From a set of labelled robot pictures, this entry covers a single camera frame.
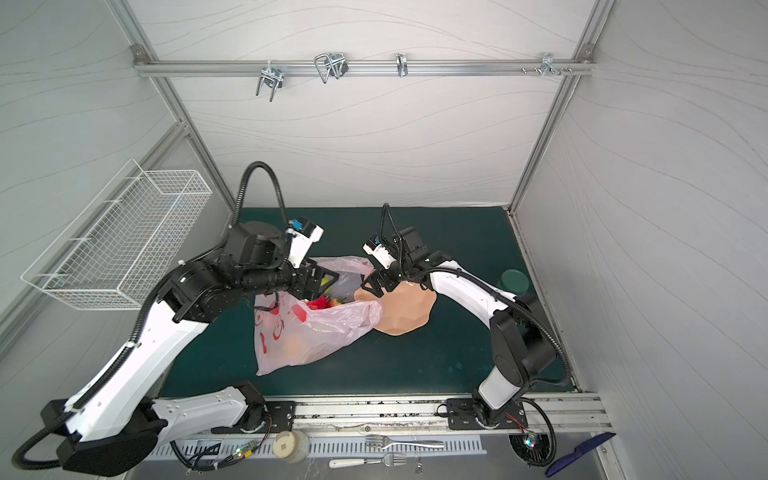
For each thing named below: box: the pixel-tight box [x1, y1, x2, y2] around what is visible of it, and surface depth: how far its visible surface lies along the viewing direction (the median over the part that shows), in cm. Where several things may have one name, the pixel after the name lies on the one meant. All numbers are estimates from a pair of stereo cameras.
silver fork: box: [365, 435, 445, 450], surface depth 72 cm
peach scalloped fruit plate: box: [354, 281, 437, 336], surface depth 90 cm
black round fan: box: [508, 432, 554, 468], surface depth 73 cm
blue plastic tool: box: [545, 432, 616, 477], surface depth 71 cm
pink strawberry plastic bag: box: [254, 256, 383, 376], surface depth 74 cm
